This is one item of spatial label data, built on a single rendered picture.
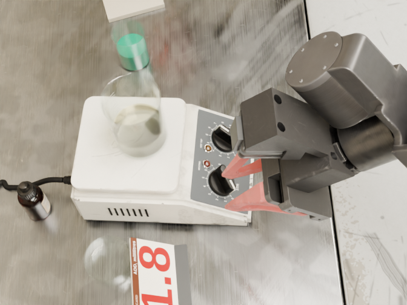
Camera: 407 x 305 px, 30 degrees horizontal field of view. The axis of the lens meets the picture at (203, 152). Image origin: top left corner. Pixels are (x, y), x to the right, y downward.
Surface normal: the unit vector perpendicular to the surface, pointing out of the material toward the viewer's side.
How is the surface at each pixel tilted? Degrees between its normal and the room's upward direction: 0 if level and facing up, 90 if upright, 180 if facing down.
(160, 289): 40
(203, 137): 30
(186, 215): 90
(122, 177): 0
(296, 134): 50
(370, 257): 0
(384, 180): 0
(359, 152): 63
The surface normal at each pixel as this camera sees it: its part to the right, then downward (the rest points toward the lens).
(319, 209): 0.71, -0.33
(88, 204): -0.07, 0.88
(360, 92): -0.40, 0.83
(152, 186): -0.07, -0.48
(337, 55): -0.68, -0.56
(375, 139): -0.49, 0.41
